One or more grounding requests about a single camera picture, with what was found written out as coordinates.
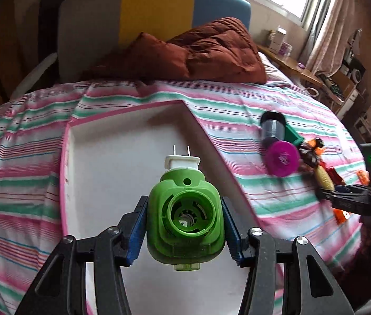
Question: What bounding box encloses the rust brown quilt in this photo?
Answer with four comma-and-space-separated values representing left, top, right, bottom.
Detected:
85, 17, 267, 84

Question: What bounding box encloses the pink-edged white tray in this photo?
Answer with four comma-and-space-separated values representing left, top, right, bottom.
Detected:
60, 101, 255, 314

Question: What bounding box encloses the orange plastic piece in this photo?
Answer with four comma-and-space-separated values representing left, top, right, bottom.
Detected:
357, 170, 370, 186

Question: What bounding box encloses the dark brown fluted mould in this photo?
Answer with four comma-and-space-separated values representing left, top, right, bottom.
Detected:
297, 137, 324, 172

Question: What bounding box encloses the grey jar black lid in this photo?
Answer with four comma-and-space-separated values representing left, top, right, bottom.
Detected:
260, 110, 286, 149

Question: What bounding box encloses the red plastic block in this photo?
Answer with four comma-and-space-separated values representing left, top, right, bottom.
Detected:
325, 167, 345, 186

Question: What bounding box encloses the striped bed sheet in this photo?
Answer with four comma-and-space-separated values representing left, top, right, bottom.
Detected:
0, 78, 364, 314

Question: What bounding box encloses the pink curtain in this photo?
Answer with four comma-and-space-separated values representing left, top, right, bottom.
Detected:
307, 0, 355, 75

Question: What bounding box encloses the magenta funnel cup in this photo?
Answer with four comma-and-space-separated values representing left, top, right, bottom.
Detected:
264, 140, 300, 178

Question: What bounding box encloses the grey yellow blue headboard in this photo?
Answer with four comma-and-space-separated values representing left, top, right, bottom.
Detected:
57, 0, 251, 82

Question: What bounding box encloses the white box on table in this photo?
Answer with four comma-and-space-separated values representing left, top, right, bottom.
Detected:
267, 27, 292, 57

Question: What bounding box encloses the green plastic stand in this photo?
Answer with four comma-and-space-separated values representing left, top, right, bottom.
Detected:
284, 123, 305, 147

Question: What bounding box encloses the green plug-in device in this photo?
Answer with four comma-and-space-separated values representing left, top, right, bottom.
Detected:
146, 146, 225, 272

